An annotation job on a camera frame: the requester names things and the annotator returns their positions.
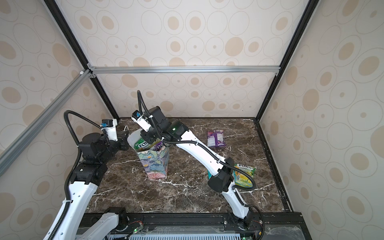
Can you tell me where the small purple candy bag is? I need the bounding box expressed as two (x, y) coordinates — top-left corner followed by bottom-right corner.
(153, 141), (164, 151)

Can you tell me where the green snack bag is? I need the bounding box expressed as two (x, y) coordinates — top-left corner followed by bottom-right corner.
(134, 138), (156, 153)

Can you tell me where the white paper bag colourful print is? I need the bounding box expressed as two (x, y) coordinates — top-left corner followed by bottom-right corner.
(128, 129), (170, 180)

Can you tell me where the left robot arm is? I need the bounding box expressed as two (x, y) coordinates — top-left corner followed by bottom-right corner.
(45, 130), (130, 240)

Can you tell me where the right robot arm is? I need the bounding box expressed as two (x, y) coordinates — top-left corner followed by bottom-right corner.
(132, 106), (256, 229)

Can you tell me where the purple berries candy bag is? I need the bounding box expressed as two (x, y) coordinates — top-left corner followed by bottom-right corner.
(207, 130), (227, 148)

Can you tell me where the yellow green candy bag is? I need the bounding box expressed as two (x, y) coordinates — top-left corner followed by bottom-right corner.
(233, 164), (257, 189)

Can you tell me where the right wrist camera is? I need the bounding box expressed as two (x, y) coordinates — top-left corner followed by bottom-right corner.
(131, 110), (151, 132)

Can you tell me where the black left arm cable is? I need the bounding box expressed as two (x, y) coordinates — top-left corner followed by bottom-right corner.
(44, 110), (103, 240)

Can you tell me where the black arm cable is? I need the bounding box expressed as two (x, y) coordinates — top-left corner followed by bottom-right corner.
(44, 110), (103, 240)
(136, 89), (266, 240)

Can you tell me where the horizontal aluminium rail back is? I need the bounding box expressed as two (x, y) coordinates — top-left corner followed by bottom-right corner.
(91, 66), (280, 74)

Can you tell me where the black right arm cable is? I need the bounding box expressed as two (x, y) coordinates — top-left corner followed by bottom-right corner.
(136, 89), (266, 240)

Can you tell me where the aluminium rail left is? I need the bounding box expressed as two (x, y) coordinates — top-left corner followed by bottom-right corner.
(1, 70), (91, 175)

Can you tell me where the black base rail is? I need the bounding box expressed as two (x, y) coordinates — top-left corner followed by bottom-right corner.
(104, 213), (311, 240)

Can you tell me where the black vertical frame post left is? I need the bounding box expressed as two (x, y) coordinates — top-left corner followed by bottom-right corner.
(44, 0), (120, 121)

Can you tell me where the black vertical frame post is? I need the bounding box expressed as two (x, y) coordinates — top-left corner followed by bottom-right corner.
(44, 0), (120, 121)
(255, 0), (320, 123)

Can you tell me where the black vertical frame post right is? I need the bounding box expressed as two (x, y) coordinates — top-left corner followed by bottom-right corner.
(255, 0), (320, 123)

